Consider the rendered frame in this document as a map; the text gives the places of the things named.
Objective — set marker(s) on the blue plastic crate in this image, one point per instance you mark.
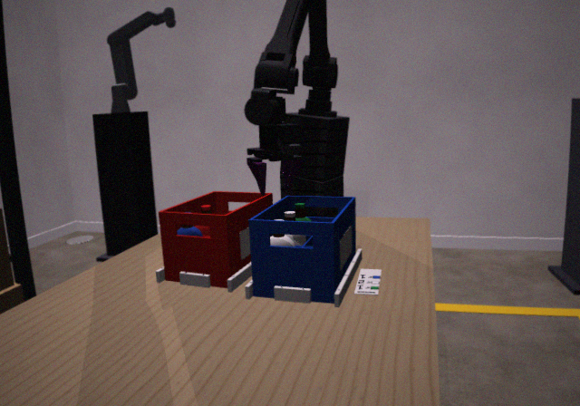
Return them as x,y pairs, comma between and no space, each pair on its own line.
319,264

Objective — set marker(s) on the white paper pick list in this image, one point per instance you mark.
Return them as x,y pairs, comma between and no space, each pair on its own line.
368,282

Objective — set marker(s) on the blue bottle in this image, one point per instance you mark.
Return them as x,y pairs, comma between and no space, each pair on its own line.
189,231

